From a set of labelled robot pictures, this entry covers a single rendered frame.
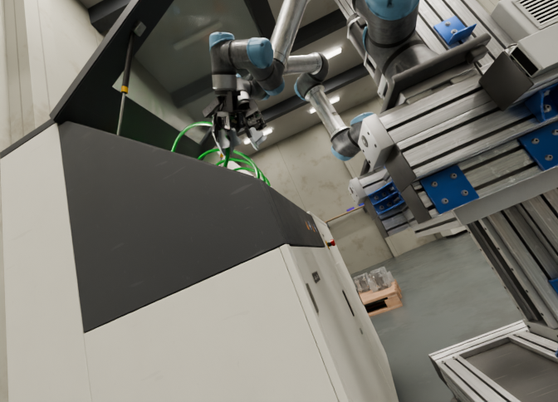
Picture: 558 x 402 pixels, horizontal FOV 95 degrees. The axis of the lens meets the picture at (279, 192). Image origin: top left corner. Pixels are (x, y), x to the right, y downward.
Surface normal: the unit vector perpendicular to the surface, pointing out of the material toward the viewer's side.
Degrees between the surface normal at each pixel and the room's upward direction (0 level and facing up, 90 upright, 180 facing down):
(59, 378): 90
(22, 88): 90
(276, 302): 90
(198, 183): 90
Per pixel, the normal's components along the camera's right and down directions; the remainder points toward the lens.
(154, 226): -0.29, -0.21
